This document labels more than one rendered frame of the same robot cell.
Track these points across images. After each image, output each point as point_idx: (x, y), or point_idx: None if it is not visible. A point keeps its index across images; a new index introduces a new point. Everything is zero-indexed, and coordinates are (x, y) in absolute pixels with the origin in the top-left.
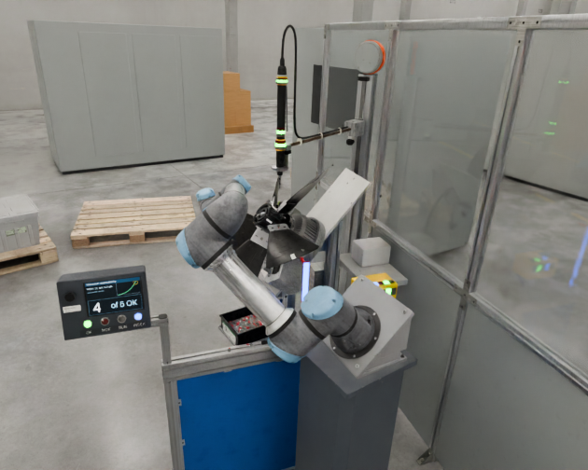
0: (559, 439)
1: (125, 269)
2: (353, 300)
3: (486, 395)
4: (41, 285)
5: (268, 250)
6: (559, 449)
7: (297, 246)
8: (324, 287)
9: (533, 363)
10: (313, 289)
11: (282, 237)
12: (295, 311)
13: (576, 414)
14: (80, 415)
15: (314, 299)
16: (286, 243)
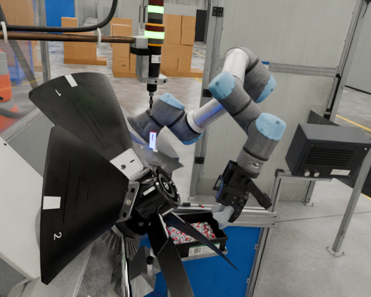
0: (37, 157)
1: (318, 131)
2: (131, 128)
3: None
4: None
5: (176, 166)
6: (39, 161)
7: (143, 152)
8: (169, 94)
9: (21, 138)
10: (175, 99)
11: (153, 163)
12: (186, 114)
13: (36, 135)
14: None
15: (177, 100)
16: (154, 157)
